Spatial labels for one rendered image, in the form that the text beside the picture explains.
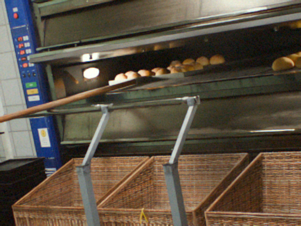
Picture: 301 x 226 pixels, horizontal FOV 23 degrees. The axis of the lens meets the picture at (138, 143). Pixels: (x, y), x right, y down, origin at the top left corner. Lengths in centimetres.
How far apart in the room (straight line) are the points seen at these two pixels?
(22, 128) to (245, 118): 152
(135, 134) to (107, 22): 57
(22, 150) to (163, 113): 110
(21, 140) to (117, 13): 108
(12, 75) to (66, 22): 55
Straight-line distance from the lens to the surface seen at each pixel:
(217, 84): 330
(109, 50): 348
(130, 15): 356
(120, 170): 372
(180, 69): 391
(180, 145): 284
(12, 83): 425
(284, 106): 316
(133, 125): 366
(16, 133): 431
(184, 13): 334
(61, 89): 402
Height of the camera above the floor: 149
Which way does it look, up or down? 9 degrees down
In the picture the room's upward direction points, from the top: 11 degrees counter-clockwise
